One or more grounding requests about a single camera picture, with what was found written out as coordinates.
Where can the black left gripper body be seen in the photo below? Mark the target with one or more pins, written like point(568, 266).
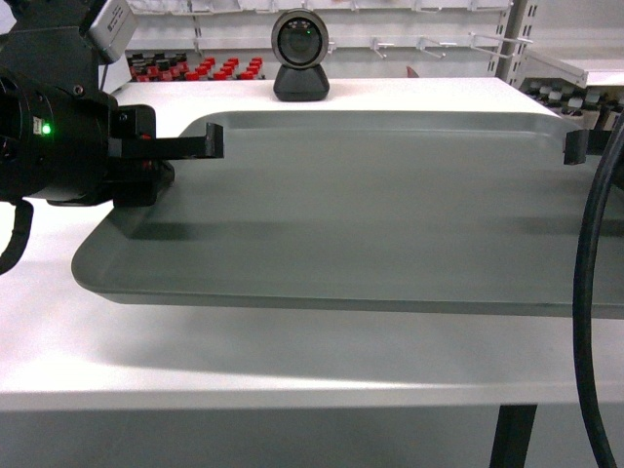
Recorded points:
point(54, 145)

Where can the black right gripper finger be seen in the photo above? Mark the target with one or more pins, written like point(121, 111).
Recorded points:
point(581, 143)

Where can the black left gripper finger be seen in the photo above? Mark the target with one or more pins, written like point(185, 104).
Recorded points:
point(138, 182)
point(208, 146)

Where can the grey silver tray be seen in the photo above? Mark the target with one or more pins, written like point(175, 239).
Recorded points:
point(440, 212)

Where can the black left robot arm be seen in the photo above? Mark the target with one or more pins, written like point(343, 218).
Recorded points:
point(79, 151)

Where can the white checkout counter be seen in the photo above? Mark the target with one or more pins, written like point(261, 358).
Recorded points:
point(64, 347)

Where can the white upper shelf board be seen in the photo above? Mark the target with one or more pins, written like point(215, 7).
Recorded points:
point(582, 67)

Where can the red cap bottle row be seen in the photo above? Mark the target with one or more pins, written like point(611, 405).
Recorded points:
point(169, 67)

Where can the white slotted shelf upright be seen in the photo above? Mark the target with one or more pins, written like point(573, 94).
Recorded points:
point(517, 34)

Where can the black barcode scanner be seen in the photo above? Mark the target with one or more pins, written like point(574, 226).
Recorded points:
point(300, 42)

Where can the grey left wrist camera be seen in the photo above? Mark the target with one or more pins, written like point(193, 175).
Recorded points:
point(112, 29)

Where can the white wire hook rack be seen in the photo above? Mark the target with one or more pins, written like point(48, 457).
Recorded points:
point(428, 27)

